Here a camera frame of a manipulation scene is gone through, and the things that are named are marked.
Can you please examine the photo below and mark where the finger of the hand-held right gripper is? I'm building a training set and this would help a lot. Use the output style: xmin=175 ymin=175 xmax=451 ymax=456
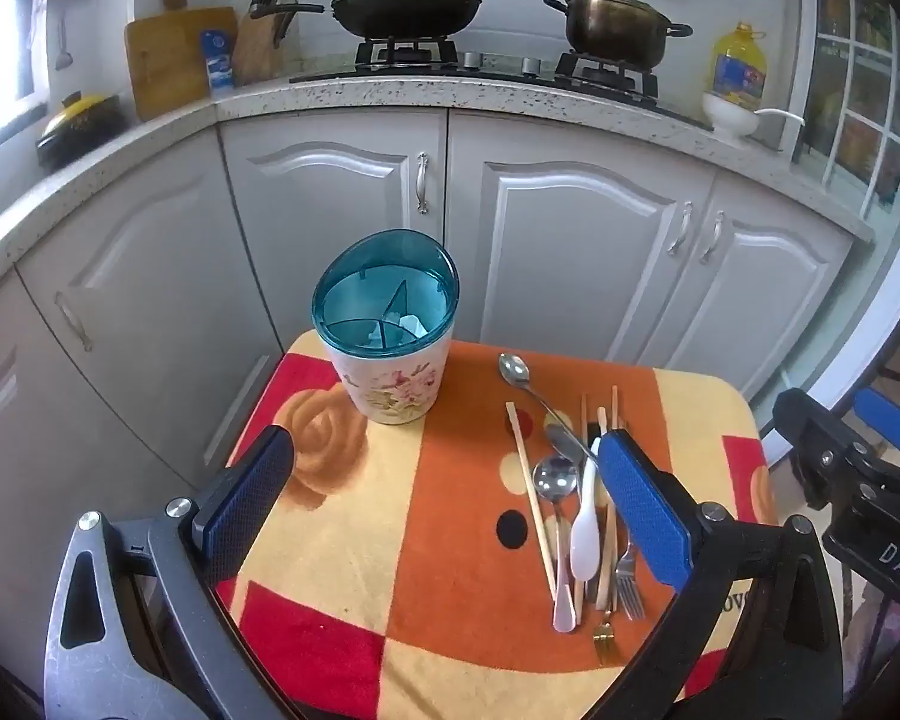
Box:
xmin=772 ymin=388 xmax=880 ymax=512
xmin=852 ymin=388 xmax=900 ymax=460

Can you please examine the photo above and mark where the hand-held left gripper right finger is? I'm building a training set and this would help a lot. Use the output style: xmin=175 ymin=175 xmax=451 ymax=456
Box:
xmin=597 ymin=427 xmax=847 ymax=720

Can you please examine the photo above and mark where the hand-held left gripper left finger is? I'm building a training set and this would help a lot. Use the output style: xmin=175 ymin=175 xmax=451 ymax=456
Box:
xmin=43 ymin=424 xmax=295 ymax=720

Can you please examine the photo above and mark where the white plastic spoon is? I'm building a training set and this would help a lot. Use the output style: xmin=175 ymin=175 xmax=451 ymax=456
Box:
xmin=570 ymin=456 xmax=602 ymax=582

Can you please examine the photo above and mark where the light wooden chopstick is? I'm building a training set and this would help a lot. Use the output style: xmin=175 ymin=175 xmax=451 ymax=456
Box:
xmin=597 ymin=406 xmax=619 ymax=610
xmin=505 ymin=401 xmax=557 ymax=602

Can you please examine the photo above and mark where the teal-rimmed floral utensil holder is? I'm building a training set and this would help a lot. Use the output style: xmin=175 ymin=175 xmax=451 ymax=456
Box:
xmin=312 ymin=229 xmax=460 ymax=427

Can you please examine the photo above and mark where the long metal spoon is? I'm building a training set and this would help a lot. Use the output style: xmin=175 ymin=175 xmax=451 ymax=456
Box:
xmin=499 ymin=352 xmax=597 ymax=462

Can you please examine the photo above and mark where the silver fork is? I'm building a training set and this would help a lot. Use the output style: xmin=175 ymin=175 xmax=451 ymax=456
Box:
xmin=613 ymin=532 xmax=646 ymax=622

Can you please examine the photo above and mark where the orange printed blanket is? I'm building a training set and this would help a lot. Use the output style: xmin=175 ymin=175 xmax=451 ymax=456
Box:
xmin=225 ymin=330 xmax=777 ymax=720

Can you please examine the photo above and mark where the white-framed glass door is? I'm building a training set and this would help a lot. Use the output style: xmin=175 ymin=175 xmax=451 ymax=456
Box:
xmin=791 ymin=0 xmax=900 ymax=241

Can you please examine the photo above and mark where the white bowl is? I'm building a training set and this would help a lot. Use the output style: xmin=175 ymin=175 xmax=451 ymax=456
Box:
xmin=701 ymin=90 xmax=758 ymax=147

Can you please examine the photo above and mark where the yellow oil bottle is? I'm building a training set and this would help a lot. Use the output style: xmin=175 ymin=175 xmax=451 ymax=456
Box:
xmin=712 ymin=21 xmax=767 ymax=115

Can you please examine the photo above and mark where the yellow and black pot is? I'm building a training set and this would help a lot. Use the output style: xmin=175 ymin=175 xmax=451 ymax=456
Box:
xmin=36 ymin=92 xmax=128 ymax=170

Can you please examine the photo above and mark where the blue packet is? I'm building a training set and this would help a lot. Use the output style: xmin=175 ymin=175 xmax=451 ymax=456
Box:
xmin=199 ymin=30 xmax=237 ymax=98

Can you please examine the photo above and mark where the wooden cutting board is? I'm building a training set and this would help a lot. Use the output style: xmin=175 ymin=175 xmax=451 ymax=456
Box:
xmin=124 ymin=6 xmax=239 ymax=122

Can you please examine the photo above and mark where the wooden knife block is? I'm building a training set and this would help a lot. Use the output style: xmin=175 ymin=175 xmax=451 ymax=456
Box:
xmin=232 ymin=0 xmax=295 ymax=87

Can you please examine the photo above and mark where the dark stockpot with lid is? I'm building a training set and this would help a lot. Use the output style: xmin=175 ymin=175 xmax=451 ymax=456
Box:
xmin=544 ymin=0 xmax=695 ymax=70

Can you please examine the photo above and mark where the black gas stove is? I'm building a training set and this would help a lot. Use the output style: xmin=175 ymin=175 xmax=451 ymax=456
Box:
xmin=289 ymin=37 xmax=713 ymax=128

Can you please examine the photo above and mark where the kitchen window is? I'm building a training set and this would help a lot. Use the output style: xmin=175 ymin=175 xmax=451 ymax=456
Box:
xmin=0 ymin=0 xmax=53 ymax=166

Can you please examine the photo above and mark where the black wok with lid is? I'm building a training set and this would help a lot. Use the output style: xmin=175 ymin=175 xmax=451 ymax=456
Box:
xmin=249 ymin=0 xmax=485 ymax=40

